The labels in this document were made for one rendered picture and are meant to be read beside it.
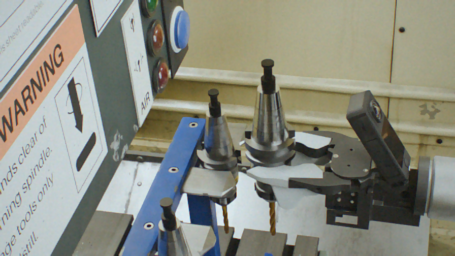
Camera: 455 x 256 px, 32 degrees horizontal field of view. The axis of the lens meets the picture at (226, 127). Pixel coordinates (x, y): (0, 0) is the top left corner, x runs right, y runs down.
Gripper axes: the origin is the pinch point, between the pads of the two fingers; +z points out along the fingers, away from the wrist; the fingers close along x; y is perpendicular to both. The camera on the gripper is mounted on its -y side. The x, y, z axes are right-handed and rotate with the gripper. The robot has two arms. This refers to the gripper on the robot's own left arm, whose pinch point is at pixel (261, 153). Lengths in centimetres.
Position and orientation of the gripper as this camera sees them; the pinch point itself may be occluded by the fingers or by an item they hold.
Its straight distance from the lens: 95.9
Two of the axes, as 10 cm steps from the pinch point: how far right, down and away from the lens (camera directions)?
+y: 0.4, 8.0, 6.0
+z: -9.7, -1.1, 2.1
